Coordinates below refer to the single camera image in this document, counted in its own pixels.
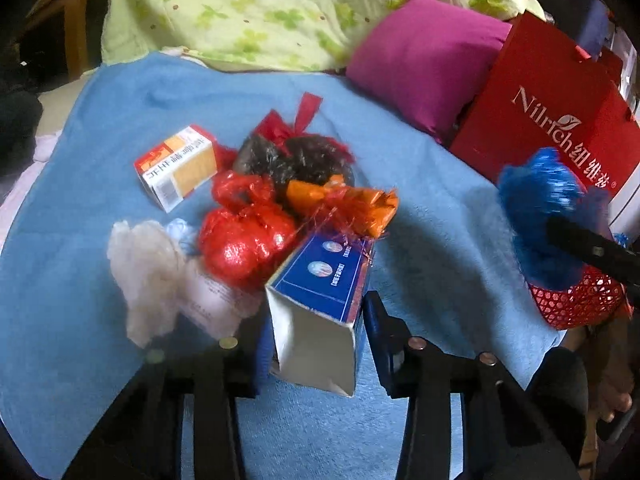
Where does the black clothes pile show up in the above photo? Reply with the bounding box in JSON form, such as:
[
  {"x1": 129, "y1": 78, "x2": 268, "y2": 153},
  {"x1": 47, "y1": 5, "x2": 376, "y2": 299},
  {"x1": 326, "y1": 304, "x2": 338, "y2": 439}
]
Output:
[{"x1": 1, "y1": 82, "x2": 43, "y2": 177}]

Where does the red paper shopping bag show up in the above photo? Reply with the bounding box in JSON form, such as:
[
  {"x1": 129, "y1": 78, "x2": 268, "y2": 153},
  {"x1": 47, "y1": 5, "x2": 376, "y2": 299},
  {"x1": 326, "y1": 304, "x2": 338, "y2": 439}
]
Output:
[{"x1": 448, "y1": 11, "x2": 640, "y2": 231}]

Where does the orange plastic wrapper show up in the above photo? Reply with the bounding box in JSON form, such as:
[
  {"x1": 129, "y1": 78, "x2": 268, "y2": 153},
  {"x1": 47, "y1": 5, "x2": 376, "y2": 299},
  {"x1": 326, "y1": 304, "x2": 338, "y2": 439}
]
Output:
[{"x1": 286, "y1": 174, "x2": 399, "y2": 240}]

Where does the blue plastic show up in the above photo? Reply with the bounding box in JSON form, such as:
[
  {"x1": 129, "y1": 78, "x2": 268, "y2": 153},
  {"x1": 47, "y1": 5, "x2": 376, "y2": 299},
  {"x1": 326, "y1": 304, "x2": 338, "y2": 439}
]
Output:
[{"x1": 497, "y1": 148, "x2": 613, "y2": 292}]

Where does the red ribbon bow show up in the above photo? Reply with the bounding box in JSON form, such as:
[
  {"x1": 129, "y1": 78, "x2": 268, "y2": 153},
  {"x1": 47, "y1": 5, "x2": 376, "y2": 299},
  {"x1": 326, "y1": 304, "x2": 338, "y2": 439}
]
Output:
[{"x1": 214, "y1": 92, "x2": 322, "y2": 170}]

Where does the orange white medicine box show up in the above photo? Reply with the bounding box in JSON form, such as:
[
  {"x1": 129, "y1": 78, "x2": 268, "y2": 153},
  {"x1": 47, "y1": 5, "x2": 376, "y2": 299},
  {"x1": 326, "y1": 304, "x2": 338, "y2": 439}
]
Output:
[{"x1": 134, "y1": 125, "x2": 220, "y2": 212}]

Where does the green clover quilt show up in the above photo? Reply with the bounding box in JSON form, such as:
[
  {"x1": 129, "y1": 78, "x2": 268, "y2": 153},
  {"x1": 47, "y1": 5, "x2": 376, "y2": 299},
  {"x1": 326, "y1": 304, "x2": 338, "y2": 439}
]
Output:
[{"x1": 101, "y1": 0, "x2": 544, "y2": 72}]

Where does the blue blanket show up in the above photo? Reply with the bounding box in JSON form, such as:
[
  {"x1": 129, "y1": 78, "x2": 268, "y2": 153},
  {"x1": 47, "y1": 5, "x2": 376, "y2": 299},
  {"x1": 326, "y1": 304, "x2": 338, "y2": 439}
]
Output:
[{"x1": 0, "y1": 52, "x2": 566, "y2": 480}]

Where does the red plastic bag ball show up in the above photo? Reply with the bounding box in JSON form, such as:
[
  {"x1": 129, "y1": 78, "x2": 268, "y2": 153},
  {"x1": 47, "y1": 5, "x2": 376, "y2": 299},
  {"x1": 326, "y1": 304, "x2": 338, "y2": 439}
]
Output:
[{"x1": 198, "y1": 170, "x2": 298, "y2": 292}]

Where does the red mesh wastebasket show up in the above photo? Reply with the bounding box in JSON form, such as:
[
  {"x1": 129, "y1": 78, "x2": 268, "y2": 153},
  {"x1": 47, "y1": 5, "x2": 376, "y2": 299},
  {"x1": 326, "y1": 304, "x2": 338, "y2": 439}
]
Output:
[{"x1": 529, "y1": 266, "x2": 634, "y2": 330}]

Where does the wooden bedside cabinet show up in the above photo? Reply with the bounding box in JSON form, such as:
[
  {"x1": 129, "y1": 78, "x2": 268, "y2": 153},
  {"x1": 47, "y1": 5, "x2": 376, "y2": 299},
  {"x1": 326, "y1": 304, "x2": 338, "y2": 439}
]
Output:
[{"x1": 18, "y1": 0, "x2": 90, "y2": 81}]

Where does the magenta pillow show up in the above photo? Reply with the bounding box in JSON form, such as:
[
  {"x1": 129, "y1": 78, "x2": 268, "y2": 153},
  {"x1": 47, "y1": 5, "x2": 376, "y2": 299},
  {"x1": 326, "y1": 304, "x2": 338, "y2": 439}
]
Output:
[{"x1": 346, "y1": 0, "x2": 511, "y2": 144}]

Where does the blue and white carton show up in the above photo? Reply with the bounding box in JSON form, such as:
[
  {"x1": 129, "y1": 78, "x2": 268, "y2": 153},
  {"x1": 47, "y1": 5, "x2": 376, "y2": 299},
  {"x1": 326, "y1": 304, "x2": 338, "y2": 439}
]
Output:
[{"x1": 266, "y1": 233, "x2": 373, "y2": 398}]

